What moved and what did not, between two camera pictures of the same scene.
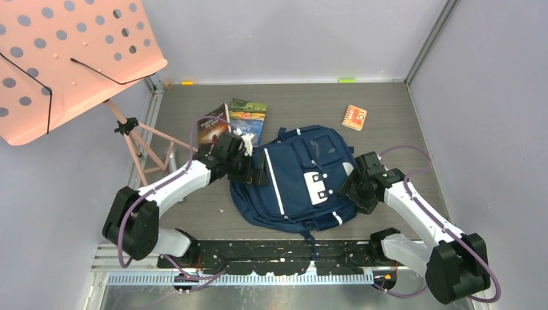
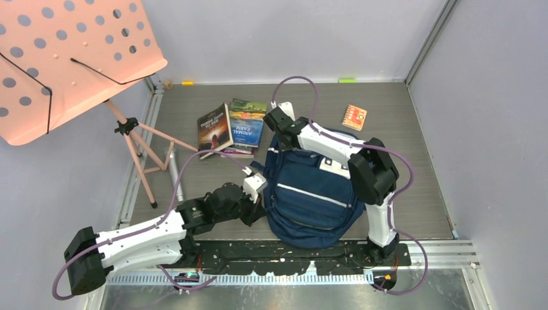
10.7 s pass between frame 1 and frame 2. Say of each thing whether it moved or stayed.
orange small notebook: stayed
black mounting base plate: stayed
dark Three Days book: stayed
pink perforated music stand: stayed
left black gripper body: moved
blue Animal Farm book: stayed
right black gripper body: moved
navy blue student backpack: moved
